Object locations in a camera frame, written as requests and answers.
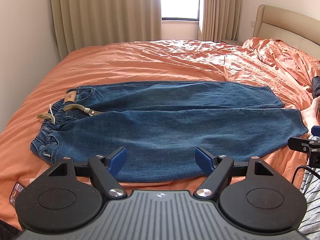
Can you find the person's right hand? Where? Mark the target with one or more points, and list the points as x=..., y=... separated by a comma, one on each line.
x=310, y=115

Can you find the window with dark frame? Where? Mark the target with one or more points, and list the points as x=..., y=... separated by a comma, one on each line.
x=180, y=0

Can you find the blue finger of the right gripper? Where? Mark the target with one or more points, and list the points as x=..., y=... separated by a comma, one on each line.
x=315, y=131

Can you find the beige right curtain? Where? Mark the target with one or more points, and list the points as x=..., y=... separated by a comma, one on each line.
x=219, y=20

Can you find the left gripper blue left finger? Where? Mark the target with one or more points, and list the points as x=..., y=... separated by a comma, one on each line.
x=104, y=169

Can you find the beige padded headboard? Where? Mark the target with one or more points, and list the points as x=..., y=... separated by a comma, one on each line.
x=295, y=29

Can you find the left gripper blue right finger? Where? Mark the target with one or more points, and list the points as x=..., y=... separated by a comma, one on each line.
x=217, y=174

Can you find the striped grey white cloth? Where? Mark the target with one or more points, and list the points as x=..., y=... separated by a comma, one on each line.
x=309, y=226

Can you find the beige curtain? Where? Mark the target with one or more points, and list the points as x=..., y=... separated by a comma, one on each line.
x=219, y=20
x=83, y=23

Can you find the beige bedside table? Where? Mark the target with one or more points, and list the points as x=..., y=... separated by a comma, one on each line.
x=232, y=42

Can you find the beige left curtain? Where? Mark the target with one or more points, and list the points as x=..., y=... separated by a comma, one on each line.
x=83, y=23

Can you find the blue denim jeans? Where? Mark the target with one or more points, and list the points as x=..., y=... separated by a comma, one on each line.
x=161, y=123

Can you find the small colourful packet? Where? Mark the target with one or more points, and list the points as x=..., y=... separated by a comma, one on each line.
x=16, y=190

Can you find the dark object on bed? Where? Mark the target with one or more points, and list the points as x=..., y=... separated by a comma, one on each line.
x=315, y=87

